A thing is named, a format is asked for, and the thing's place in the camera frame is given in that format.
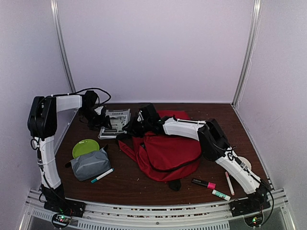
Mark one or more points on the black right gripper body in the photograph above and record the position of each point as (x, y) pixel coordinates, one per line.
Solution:
(140, 128)

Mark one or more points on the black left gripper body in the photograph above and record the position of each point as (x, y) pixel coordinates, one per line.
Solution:
(96, 120)

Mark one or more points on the black white magazine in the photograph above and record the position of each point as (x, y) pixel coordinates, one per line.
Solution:
(118, 119)

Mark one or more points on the red student backpack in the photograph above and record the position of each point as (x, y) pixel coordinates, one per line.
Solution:
(163, 158)

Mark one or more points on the grey pencil pouch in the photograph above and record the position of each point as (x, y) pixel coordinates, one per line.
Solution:
(90, 165)

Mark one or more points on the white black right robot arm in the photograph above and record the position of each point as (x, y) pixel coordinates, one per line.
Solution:
(213, 143)

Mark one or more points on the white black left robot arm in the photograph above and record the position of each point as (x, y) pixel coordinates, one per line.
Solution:
(42, 124)

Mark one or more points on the green plate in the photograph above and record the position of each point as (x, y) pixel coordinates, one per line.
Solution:
(84, 147)

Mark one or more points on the teal white marker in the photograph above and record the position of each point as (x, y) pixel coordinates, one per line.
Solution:
(102, 175)

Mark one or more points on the pink black highlighter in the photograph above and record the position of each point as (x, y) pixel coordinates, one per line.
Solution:
(203, 183)

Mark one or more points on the green white glue stick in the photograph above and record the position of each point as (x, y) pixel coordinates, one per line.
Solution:
(221, 195)

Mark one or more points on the pink white pen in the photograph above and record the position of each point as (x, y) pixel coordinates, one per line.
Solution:
(229, 183)

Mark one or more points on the white dark bowl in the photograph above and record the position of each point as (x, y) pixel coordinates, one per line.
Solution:
(246, 162)

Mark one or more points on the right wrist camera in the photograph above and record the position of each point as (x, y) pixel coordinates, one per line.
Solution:
(141, 116)

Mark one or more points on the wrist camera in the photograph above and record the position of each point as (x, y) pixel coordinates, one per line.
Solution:
(100, 110)
(141, 116)

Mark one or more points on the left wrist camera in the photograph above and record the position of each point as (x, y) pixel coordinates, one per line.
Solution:
(100, 110)

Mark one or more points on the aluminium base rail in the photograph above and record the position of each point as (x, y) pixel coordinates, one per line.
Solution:
(206, 216)

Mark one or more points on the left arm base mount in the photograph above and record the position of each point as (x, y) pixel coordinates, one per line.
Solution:
(70, 208)

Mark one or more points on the left aluminium corner post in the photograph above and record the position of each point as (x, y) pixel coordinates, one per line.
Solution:
(63, 53)

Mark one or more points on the aluminium corner post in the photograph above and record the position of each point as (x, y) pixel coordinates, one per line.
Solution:
(63, 53)
(253, 32)

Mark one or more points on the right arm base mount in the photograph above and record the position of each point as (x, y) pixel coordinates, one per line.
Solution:
(247, 206)

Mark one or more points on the right aluminium corner post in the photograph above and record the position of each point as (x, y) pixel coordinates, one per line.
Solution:
(253, 32)

